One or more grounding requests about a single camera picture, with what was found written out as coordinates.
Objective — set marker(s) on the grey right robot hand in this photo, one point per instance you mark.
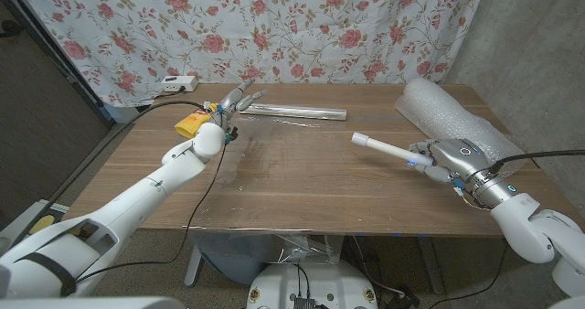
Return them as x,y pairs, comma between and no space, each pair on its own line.
457,158

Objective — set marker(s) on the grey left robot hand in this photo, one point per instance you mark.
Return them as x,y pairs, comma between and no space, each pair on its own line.
230,105

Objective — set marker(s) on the white cylindrical roll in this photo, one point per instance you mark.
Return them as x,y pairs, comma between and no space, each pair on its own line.
388,149

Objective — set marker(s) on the clear cling film roll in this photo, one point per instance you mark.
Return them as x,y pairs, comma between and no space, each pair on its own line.
301,112

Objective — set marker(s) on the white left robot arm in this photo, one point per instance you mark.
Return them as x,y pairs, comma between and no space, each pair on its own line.
137,199

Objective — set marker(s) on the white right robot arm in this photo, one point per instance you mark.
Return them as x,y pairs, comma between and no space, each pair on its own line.
525,226

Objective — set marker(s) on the yellow squeeze bottle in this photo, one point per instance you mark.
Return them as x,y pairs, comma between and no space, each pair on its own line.
188,124

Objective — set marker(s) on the bubble wrap roll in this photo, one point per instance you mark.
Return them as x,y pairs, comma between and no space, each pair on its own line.
448,112

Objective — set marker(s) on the white power strip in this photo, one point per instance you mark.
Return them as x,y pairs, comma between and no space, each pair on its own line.
179,83

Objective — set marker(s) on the floral print backdrop curtain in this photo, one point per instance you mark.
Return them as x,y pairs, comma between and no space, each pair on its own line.
274,30

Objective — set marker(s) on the table leg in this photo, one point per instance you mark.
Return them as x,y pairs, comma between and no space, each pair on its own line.
193,265
429,265

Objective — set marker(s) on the grey blue bin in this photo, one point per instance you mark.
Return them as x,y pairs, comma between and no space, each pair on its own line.
237,258

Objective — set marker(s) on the white robot torso base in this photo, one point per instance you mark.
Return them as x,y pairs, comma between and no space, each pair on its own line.
315,284

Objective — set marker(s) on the dark partition panel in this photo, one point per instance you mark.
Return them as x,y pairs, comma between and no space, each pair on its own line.
36,126

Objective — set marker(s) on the yellow black slipper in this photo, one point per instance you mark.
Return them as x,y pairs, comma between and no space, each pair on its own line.
42,223

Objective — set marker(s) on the white floor mat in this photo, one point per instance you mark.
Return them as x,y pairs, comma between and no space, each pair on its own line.
32,210

